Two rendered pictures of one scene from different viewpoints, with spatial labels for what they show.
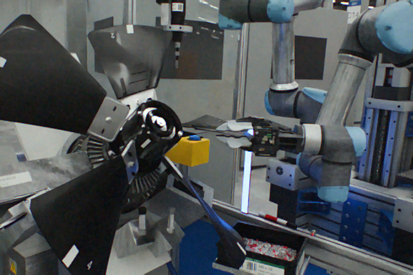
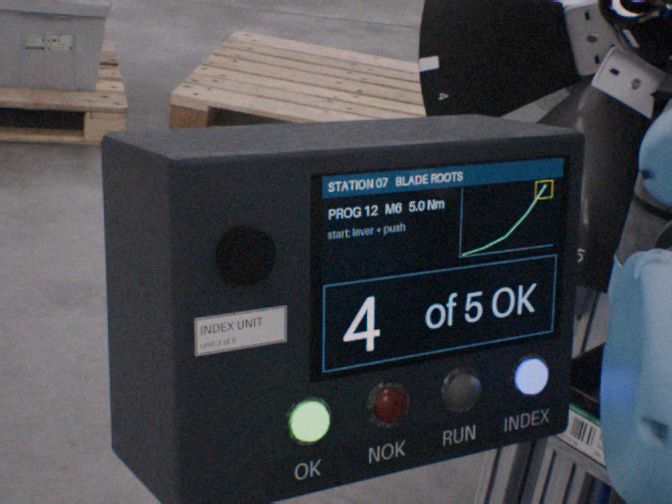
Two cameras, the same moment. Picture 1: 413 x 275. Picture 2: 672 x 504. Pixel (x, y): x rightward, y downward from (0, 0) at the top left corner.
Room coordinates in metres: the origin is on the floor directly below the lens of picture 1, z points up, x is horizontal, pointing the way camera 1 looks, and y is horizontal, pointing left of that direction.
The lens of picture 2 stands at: (0.93, -1.24, 1.45)
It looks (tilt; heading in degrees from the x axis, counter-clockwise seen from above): 25 degrees down; 107
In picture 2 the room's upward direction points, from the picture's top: 9 degrees clockwise
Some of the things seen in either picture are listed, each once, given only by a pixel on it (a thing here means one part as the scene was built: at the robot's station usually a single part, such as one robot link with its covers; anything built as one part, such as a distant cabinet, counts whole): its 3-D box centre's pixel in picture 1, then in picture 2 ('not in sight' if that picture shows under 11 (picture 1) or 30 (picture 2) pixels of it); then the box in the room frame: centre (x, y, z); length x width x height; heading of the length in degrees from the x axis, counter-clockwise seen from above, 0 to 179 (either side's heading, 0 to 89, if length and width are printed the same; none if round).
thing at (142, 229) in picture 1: (142, 220); not in sight; (0.82, 0.14, 0.99); 0.02 x 0.02 x 0.06
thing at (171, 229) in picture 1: (171, 220); not in sight; (0.89, 0.08, 0.96); 0.02 x 0.02 x 0.06
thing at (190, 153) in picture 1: (185, 150); not in sight; (1.39, 0.08, 1.02); 0.16 x 0.10 x 0.11; 50
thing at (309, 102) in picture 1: (314, 105); not in sight; (1.51, -0.43, 1.20); 0.13 x 0.12 x 0.14; 57
